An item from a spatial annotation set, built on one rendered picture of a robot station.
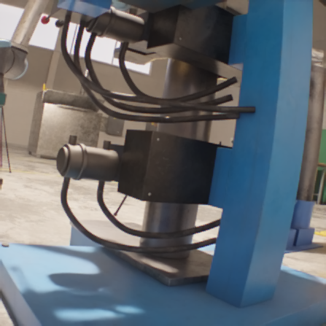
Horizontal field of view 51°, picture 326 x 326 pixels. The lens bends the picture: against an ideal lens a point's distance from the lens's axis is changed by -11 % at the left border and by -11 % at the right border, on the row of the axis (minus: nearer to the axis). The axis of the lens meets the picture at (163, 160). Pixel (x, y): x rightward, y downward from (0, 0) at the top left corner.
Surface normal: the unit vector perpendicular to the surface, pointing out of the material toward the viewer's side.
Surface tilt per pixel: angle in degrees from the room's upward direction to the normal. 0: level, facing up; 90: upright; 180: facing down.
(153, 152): 90
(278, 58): 90
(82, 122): 90
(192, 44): 90
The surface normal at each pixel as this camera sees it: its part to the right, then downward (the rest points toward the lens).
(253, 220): -0.79, -0.11
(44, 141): 0.51, 0.09
